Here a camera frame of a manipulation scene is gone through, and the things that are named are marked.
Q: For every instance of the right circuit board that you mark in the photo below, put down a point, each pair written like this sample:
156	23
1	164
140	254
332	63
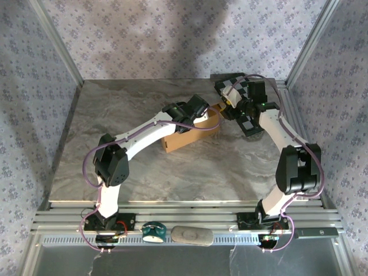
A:
268	238

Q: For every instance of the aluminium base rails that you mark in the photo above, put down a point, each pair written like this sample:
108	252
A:
187	212

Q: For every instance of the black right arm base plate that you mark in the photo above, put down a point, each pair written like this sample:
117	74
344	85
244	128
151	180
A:
244	221

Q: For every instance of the black grey chessboard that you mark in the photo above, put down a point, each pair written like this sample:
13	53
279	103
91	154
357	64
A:
248	126

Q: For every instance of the aluminium post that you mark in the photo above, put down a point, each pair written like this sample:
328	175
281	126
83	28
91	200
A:
325	17
59	43

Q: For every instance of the aluminium side rail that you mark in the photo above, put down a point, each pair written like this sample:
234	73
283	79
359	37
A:
287	97

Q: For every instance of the black flat bar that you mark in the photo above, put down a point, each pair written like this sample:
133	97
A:
316	233

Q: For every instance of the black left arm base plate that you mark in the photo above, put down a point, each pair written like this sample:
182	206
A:
126	221

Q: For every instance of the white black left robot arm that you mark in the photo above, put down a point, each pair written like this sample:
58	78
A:
149	135

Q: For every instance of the aluminium right post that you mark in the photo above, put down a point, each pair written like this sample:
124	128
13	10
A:
325	17

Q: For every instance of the aluminium left post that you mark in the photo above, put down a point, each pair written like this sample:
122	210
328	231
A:
59	43

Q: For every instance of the left circuit board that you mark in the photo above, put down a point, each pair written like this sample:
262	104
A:
107	238

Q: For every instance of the grey oval pad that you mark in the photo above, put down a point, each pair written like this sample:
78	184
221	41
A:
191	235

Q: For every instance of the teal alarm clock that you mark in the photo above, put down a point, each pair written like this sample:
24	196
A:
152	231

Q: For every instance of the brown cardboard box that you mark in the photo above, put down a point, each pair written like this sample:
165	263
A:
187	141

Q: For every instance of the circuit board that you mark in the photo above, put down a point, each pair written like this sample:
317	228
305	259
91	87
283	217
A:
268	238
107	238

